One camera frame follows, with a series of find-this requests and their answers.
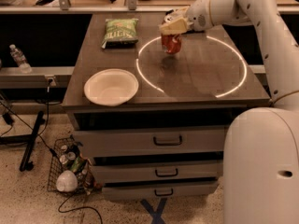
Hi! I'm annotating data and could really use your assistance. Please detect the grey drawer cabinet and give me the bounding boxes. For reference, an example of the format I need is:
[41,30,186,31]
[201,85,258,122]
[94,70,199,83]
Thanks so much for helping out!
[63,12,269,187]

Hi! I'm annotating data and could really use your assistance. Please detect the grey window rail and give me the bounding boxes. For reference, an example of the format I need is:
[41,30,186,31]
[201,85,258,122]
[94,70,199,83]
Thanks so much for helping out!
[0,0,299,16]

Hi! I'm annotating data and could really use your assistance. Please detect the white paper bowl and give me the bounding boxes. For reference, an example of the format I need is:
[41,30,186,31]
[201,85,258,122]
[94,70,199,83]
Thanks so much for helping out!
[84,69,139,106]

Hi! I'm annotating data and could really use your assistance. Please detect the drawer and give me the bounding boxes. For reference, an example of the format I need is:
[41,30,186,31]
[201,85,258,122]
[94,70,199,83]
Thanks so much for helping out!
[92,160,223,184]
[102,180,219,201]
[73,127,225,158]

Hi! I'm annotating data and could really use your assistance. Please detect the red coke can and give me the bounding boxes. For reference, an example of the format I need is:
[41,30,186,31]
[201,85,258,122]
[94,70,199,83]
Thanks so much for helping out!
[161,35,181,54]

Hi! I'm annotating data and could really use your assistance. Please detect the white round object in basket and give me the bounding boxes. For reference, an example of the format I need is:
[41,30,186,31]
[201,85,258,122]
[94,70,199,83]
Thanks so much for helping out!
[56,170,78,192]

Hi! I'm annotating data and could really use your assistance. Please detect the clear plastic water bottle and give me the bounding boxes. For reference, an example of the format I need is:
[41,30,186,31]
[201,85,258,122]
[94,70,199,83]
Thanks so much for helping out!
[9,44,32,74]

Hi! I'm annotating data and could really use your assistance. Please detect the bottom drawer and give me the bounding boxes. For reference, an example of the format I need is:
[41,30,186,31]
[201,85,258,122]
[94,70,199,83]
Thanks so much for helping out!
[102,180,219,201]

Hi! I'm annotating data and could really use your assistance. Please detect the green jalapeno chip bag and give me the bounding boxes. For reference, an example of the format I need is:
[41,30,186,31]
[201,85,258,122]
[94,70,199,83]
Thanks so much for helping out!
[101,19,138,49]

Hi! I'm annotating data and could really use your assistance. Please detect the top drawer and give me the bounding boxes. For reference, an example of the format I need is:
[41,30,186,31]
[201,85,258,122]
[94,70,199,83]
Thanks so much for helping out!
[73,127,225,158]

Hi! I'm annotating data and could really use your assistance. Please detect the black floor cable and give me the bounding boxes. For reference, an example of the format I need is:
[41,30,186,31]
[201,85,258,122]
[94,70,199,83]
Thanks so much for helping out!
[57,191,105,224]

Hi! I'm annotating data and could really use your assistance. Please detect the blue chip bag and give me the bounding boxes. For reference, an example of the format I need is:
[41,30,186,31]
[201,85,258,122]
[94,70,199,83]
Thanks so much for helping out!
[164,9,177,22]

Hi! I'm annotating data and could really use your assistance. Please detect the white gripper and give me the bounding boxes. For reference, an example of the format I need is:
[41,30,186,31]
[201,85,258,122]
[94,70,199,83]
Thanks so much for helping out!
[159,0,213,35]

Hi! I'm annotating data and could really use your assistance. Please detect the wall power outlet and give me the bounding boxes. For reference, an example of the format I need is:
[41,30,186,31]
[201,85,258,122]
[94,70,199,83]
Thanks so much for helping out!
[45,76,58,87]

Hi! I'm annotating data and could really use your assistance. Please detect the black wire basket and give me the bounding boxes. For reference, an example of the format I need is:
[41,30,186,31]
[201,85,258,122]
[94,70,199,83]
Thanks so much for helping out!
[48,136,95,195]

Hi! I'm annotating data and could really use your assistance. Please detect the middle drawer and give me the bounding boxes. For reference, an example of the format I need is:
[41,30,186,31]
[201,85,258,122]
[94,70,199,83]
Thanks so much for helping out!
[92,160,223,184]

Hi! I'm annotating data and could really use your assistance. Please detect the black table leg stand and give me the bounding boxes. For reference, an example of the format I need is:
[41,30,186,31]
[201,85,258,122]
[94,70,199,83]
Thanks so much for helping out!
[0,111,45,172]

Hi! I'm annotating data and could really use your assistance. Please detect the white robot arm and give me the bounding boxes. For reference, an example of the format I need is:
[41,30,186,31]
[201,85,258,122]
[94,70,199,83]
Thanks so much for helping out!
[159,0,299,224]

